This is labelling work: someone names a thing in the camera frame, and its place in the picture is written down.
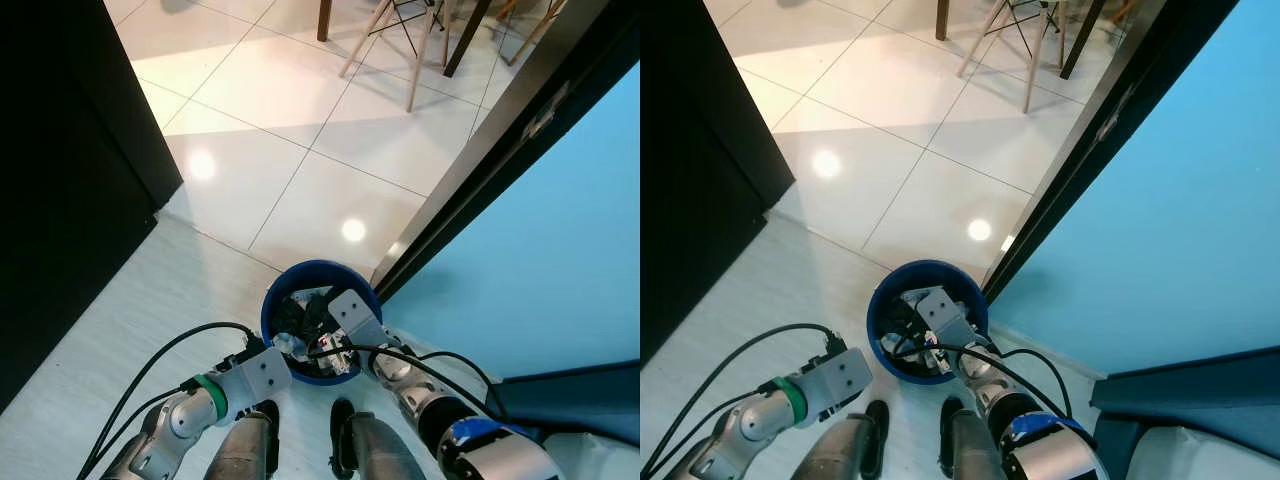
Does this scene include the white chair with wooden legs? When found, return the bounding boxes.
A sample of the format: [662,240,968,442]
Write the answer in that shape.
[957,0,1071,113]
[338,0,451,113]

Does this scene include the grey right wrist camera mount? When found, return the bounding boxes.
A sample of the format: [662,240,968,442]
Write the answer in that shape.
[328,290,386,351]
[918,288,976,346]

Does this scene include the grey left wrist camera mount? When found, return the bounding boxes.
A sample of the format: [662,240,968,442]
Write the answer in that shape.
[812,348,874,409]
[228,345,293,406]

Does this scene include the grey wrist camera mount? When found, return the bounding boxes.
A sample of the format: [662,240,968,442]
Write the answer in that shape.
[328,290,386,351]
[228,345,293,406]
[812,348,874,409]
[918,288,976,346]

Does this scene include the black door frame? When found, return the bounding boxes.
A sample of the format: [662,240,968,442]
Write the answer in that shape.
[982,0,1241,303]
[370,0,641,303]

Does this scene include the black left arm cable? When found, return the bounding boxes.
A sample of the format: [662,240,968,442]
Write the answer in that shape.
[78,322,263,480]
[642,322,849,480]

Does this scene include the blue rubbish bin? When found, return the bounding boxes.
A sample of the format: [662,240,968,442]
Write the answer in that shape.
[261,260,384,387]
[867,260,991,386]

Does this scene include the grey right robot leg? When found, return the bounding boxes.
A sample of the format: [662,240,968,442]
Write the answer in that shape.
[330,398,426,480]
[938,398,1011,480]

